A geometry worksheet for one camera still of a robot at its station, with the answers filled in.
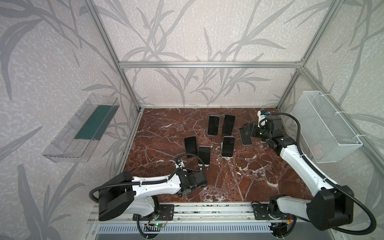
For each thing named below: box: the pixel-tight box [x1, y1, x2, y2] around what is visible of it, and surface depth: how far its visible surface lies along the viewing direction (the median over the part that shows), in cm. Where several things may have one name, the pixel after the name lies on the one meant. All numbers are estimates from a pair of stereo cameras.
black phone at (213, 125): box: [206, 114, 220, 137], surface depth 99 cm
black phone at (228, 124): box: [222, 115, 236, 135], surface depth 100 cm
